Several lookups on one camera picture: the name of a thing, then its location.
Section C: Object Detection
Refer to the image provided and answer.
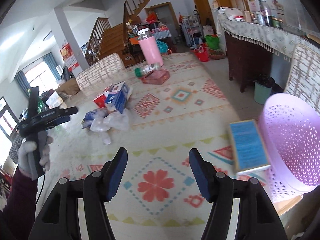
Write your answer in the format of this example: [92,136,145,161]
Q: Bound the green trash bin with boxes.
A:
[254,74,275,105]

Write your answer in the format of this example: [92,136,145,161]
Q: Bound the leaf-printed fringed cloth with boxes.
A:
[216,11,320,63]

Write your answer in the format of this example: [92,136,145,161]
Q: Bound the white cardboard box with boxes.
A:
[45,91,64,109]

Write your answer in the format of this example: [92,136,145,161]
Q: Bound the light blue box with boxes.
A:
[229,119,272,173]

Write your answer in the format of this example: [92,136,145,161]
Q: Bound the red flat carton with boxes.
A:
[140,70,171,85]

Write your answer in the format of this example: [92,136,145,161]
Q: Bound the wooden door frame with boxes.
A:
[189,0,225,30]

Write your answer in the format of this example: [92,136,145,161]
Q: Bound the green bag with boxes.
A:
[205,35,220,50]

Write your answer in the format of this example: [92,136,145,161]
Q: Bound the dark liquid bottle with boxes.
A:
[264,5,273,27]

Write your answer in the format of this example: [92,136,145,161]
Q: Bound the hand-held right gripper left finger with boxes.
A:
[27,147,128,240]

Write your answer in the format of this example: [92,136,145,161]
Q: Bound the white metal rack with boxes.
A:
[180,15,203,48]

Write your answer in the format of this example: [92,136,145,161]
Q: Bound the red wall calendar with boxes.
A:
[60,43,80,72]

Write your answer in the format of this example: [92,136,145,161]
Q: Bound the pink thermos flask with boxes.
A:
[136,29,164,67]

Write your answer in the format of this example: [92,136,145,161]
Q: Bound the blue and white box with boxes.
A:
[105,81,131,114]

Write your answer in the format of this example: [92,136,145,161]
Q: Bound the dark wooden sideboard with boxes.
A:
[224,31,273,93]

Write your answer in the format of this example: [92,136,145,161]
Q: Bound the person's left forearm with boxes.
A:
[0,166,40,240]

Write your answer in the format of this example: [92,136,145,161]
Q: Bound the brown sofa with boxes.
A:
[56,79,80,95]

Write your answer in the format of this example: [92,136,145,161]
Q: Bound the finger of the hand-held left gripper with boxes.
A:
[56,106,78,118]
[54,116,71,126]

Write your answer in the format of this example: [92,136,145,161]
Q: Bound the wooden staircase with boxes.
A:
[84,0,153,65]

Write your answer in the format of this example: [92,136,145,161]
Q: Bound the patterned fabric chair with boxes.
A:
[75,53,125,95]
[284,44,320,110]

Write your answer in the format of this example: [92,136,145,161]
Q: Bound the clear mesh food cover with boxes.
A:
[282,0,320,40]

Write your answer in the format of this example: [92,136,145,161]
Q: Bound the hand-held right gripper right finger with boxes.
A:
[189,148,288,240]

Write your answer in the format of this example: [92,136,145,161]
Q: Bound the person's left hand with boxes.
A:
[19,136,53,178]

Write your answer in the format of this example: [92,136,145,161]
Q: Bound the checked cloth table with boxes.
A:
[150,30,173,40]

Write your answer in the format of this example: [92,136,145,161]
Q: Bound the red and white paper box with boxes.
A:
[93,84,115,108]

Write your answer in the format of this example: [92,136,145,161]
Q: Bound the purple plastic basket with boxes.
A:
[257,93,320,203]

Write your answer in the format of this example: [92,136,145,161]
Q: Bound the black cable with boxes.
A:
[35,171,46,204]

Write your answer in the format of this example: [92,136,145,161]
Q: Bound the blue curtain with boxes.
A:
[42,53,62,80]
[14,71,32,98]

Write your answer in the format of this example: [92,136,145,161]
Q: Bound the grey door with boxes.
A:
[151,2,175,30]

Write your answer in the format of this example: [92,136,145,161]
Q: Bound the green-capped seasoning bottle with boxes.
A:
[134,62,162,78]

